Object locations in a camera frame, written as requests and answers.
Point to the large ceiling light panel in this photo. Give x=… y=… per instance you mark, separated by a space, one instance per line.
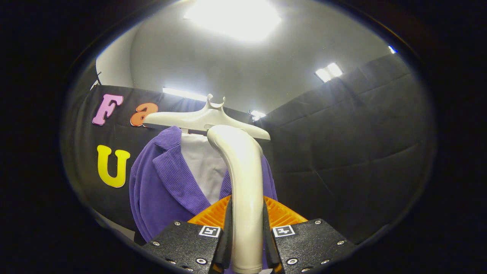
x=232 y=19

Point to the white shirt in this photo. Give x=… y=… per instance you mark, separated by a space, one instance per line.
x=205 y=167

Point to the small ceiling light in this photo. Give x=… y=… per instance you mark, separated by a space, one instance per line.
x=257 y=114

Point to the long ceiling light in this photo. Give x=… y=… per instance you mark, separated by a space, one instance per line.
x=184 y=93

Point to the double ceiling light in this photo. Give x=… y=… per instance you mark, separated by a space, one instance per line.
x=329 y=71

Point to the white garment steamer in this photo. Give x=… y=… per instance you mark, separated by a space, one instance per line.
x=245 y=198

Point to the plain black curtain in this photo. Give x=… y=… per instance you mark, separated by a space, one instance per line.
x=342 y=152

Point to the white clothes hanger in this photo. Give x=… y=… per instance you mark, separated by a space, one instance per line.
x=190 y=118

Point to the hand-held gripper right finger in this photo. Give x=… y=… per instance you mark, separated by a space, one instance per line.
x=268 y=243

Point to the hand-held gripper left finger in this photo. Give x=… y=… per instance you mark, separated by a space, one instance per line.
x=227 y=243

